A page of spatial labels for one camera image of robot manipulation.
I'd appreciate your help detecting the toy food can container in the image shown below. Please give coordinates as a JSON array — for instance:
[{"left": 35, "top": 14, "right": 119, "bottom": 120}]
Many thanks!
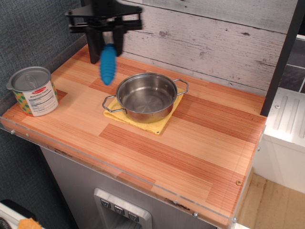
[{"left": 6, "top": 66, "right": 59, "bottom": 117}]

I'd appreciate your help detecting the stainless steel pot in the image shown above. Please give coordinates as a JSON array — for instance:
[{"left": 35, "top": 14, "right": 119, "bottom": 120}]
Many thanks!
[{"left": 102, "top": 73, "right": 189, "bottom": 123}]

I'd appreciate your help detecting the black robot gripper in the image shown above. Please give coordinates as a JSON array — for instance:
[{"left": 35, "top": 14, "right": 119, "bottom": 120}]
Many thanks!
[{"left": 65, "top": 0, "right": 142, "bottom": 61}]

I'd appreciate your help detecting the clear acrylic edge guard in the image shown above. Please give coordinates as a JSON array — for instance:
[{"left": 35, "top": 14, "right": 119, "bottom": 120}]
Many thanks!
[{"left": 2, "top": 112, "right": 265, "bottom": 229}]

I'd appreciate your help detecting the orange sponge piece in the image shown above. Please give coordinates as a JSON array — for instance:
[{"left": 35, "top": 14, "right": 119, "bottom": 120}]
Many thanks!
[{"left": 17, "top": 218, "right": 42, "bottom": 229}]

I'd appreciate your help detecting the grey toy fridge cabinet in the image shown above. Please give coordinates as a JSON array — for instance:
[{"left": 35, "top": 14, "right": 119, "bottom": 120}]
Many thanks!
[{"left": 41, "top": 148, "right": 214, "bottom": 229}]

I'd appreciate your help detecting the silver dispenser button panel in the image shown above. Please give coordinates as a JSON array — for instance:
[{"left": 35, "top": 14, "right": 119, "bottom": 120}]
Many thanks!
[{"left": 94, "top": 188, "right": 153, "bottom": 229}]

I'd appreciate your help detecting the dark right shelf post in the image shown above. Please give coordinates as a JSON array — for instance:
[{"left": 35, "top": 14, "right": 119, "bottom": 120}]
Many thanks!
[{"left": 260, "top": 0, "right": 305, "bottom": 117}]

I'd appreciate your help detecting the yellow folded cloth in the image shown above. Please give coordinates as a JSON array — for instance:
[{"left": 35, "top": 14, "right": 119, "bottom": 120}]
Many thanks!
[{"left": 103, "top": 94, "right": 183, "bottom": 135}]

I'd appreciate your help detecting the white toy sink unit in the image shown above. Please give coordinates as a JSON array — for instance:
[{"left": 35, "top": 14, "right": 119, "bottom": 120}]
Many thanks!
[{"left": 251, "top": 34, "right": 305, "bottom": 194}]

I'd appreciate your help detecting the blue handled metal fork spatula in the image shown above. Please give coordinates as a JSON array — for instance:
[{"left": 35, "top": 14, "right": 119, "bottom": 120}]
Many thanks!
[{"left": 100, "top": 31, "right": 117, "bottom": 85}]

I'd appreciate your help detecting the white frame bottom left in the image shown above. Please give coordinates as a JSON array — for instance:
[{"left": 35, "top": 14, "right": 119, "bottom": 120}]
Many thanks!
[{"left": 0, "top": 203, "right": 20, "bottom": 229}]

